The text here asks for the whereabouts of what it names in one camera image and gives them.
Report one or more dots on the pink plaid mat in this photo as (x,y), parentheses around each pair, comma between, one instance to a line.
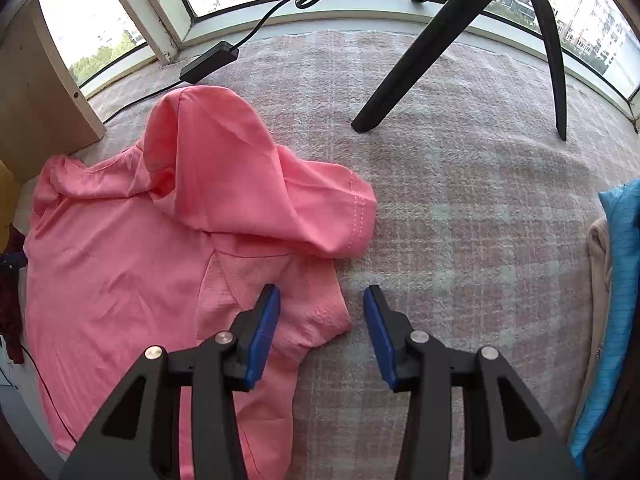
(475,210)

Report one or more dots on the white window frame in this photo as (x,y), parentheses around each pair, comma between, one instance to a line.
(150,15)

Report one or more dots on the light wooden board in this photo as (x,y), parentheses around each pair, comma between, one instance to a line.
(40,100)

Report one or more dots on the blue folded garment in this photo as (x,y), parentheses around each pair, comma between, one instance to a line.
(622,260)

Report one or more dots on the pink t-shirt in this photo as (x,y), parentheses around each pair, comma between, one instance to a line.
(125,260)

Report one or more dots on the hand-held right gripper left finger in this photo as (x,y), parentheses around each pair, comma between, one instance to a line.
(262,335)

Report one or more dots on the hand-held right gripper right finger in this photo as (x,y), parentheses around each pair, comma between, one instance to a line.
(377,340)

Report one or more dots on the dark red garment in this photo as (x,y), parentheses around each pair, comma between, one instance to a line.
(10,310)

